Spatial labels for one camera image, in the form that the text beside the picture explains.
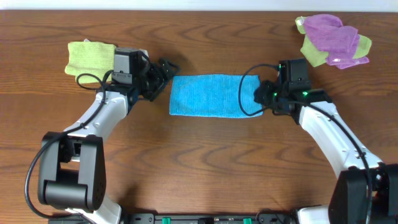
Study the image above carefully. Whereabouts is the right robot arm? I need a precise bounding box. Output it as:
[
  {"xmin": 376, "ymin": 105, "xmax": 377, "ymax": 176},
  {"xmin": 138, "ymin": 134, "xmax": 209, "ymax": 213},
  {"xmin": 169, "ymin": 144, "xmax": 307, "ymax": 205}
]
[{"xmin": 254, "ymin": 80, "xmax": 397, "ymax": 223}]

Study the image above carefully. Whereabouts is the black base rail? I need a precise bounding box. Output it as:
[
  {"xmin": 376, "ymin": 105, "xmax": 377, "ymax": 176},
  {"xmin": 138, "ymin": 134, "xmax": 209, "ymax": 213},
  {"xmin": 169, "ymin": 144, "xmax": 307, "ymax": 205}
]
[{"xmin": 48, "ymin": 212, "xmax": 299, "ymax": 224}]

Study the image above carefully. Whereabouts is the purple crumpled cloth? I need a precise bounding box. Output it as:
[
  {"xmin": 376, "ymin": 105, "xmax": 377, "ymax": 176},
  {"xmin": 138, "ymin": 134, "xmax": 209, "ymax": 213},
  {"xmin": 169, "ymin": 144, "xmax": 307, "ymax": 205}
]
[{"xmin": 303, "ymin": 14, "xmax": 370, "ymax": 70}]

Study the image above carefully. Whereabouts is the right black camera cable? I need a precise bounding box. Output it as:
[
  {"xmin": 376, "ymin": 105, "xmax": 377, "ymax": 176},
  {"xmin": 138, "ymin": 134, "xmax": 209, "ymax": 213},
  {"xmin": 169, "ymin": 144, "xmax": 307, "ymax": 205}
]
[{"xmin": 238, "ymin": 63, "xmax": 374, "ymax": 224}]

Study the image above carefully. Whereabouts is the folded green cloth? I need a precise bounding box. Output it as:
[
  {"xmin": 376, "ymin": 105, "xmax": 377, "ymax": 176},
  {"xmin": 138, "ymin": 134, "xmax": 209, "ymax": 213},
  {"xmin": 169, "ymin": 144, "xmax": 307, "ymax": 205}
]
[{"xmin": 65, "ymin": 41, "xmax": 116, "ymax": 80}]

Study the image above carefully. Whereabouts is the green crumpled cloth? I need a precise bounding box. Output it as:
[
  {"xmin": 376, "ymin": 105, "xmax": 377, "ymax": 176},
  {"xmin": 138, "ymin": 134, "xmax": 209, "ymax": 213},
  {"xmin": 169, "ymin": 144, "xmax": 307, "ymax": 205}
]
[{"xmin": 294, "ymin": 16, "xmax": 373, "ymax": 68}]

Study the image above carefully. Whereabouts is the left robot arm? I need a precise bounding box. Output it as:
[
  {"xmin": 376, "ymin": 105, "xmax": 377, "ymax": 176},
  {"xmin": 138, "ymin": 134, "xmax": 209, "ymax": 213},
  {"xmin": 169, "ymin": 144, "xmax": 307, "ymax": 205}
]
[{"xmin": 34, "ymin": 51, "xmax": 180, "ymax": 223}]

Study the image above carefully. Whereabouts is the blue microfiber cloth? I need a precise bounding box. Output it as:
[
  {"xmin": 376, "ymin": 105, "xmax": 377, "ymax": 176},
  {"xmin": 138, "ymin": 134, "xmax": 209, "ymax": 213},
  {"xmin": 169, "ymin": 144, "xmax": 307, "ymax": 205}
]
[{"xmin": 169, "ymin": 74, "xmax": 262, "ymax": 118}]

